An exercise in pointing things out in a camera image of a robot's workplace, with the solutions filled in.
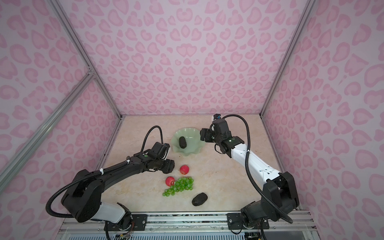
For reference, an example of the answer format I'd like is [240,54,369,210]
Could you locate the red apple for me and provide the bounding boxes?
[165,177,175,187]
[179,165,190,175]

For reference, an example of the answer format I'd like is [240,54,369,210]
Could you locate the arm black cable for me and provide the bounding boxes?
[45,125,164,218]
[221,113,294,224]

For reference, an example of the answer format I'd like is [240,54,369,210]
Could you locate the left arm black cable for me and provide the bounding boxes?
[45,125,164,218]

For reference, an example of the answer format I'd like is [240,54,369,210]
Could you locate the dark avocado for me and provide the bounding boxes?
[179,136,187,149]
[192,193,208,207]

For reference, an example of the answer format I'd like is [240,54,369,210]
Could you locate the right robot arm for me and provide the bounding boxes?
[200,114,300,229]

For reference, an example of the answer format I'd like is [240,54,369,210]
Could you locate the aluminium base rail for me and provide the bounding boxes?
[56,211,320,240]

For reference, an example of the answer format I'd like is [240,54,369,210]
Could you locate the dark avocado front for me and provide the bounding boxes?
[192,193,208,207]

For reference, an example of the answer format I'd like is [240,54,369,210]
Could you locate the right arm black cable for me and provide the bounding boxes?
[221,113,294,224]

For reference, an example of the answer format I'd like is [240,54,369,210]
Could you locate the green scalloped fruit bowl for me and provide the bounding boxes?
[171,128,205,157]

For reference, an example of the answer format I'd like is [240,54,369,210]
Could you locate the green grape bunch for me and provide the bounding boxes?
[162,177,194,197]

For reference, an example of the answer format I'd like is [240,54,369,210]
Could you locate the aluminium frame strut left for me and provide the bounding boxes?
[1,71,95,192]

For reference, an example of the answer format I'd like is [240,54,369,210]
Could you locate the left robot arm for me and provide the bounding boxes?
[61,142,175,230]

